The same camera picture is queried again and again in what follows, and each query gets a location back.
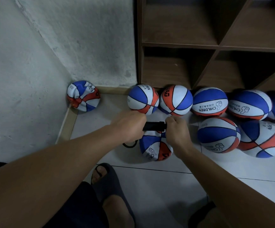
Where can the person's left hand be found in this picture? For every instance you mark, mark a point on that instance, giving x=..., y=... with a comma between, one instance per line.
x=129, y=126

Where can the person's right hand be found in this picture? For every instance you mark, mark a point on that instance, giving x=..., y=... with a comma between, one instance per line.
x=179, y=135

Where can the black hand pump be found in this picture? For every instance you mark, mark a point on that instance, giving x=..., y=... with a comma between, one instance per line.
x=154, y=126

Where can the brown wooden cubby shelf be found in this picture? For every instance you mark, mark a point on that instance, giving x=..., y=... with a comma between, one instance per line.
x=180, y=26

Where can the person's left forearm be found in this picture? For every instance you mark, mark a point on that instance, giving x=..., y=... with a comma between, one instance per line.
x=40, y=185

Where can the person's right forearm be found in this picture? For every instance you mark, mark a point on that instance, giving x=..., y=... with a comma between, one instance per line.
x=235, y=194

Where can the person's left foot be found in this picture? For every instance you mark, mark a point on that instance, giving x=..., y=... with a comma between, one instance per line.
x=117, y=211

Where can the beige baseboard strip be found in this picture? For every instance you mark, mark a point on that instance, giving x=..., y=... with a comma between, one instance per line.
x=66, y=125
x=113, y=90

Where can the black sandal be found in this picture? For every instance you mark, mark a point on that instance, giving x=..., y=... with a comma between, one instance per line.
x=195, y=216
x=110, y=181

